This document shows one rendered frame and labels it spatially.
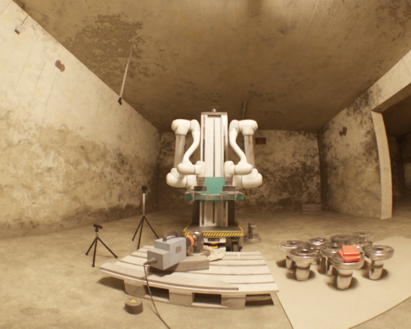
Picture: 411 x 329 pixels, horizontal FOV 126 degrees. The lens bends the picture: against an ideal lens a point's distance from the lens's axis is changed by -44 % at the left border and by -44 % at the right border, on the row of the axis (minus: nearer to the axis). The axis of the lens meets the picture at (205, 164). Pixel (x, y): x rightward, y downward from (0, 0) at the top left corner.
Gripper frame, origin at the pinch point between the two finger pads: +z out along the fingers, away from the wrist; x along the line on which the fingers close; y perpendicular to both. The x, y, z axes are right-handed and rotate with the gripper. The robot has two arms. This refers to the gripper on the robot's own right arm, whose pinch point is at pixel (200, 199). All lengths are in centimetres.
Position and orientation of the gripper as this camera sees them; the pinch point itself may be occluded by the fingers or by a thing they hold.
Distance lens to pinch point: 185.8
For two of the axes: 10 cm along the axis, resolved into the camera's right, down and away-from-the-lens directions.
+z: -0.1, 9.9, -1.5
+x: -10.0, -0.1, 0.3
